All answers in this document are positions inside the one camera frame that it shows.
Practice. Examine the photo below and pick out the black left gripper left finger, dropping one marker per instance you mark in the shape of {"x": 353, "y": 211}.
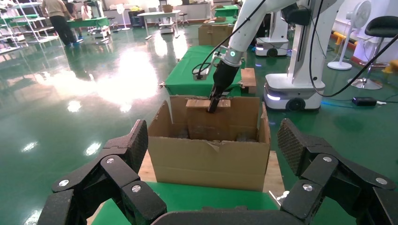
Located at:
{"x": 118, "y": 174}

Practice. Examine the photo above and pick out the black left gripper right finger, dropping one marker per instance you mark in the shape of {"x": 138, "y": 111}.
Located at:
{"x": 326, "y": 174}

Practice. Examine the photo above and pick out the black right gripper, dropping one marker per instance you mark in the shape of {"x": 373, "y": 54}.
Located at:
{"x": 225, "y": 77}

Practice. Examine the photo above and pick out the small brown cardboard box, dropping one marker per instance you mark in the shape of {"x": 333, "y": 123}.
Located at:
{"x": 208, "y": 124}

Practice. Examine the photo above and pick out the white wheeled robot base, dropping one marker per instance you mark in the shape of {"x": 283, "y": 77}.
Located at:
{"x": 289, "y": 85}

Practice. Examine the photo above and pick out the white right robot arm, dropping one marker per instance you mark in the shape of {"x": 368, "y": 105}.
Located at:
{"x": 255, "y": 28}

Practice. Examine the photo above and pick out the small brown cardboard block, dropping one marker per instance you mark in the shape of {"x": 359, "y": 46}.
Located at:
{"x": 248, "y": 80}

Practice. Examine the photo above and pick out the large open cardboard carton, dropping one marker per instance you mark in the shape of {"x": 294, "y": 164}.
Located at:
{"x": 205, "y": 161}

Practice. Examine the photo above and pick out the green table cloth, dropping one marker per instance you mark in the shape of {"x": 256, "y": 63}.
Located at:
{"x": 192, "y": 71}
{"x": 202, "y": 198}

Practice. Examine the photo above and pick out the stacked brown cartons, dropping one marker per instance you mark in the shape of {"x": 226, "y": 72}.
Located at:
{"x": 214, "y": 35}

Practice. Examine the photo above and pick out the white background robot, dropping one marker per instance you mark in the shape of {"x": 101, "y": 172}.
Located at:
{"x": 273, "y": 43}

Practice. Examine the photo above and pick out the white robot torso column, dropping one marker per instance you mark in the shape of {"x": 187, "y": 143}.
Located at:
{"x": 298, "y": 62}

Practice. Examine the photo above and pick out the green covered table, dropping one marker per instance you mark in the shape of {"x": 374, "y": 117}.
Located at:
{"x": 227, "y": 11}
{"x": 90, "y": 22}

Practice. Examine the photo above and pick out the white work table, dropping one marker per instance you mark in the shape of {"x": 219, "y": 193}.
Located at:
{"x": 158, "y": 13}

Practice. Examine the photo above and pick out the small white fan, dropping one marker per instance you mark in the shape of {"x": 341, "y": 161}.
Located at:
{"x": 122, "y": 9}

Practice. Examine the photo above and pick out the orange yellow barrier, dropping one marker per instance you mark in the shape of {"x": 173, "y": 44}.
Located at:
{"x": 340, "y": 38}

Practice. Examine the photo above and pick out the white shelf rack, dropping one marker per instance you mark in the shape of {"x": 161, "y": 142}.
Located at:
{"x": 46, "y": 38}

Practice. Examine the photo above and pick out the black bar stool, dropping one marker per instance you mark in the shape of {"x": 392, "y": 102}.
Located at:
{"x": 382, "y": 26}

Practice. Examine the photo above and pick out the person in beige shirt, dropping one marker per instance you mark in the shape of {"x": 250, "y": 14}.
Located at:
{"x": 59, "y": 18}

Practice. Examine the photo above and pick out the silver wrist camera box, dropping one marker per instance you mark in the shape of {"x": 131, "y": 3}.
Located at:
{"x": 206, "y": 66}

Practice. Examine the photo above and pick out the white pedestal fan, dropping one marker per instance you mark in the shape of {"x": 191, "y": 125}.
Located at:
{"x": 360, "y": 15}

